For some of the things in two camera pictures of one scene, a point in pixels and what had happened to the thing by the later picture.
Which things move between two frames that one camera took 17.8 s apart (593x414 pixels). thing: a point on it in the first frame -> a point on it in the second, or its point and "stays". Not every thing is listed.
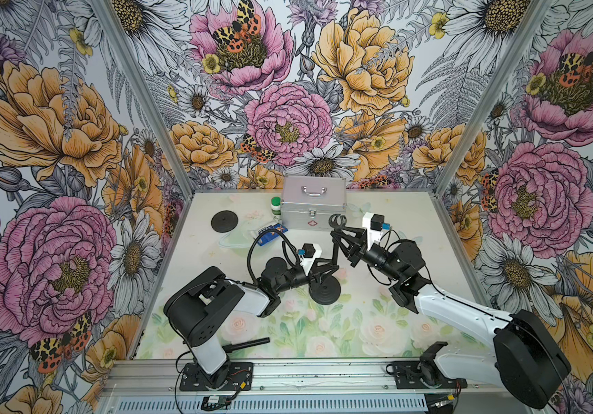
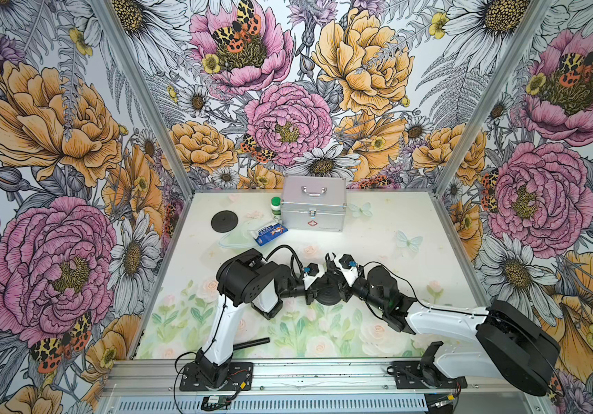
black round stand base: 327,292 stays
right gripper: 363,254 -> 346,295
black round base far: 224,221 stays
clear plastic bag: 237,240 stays
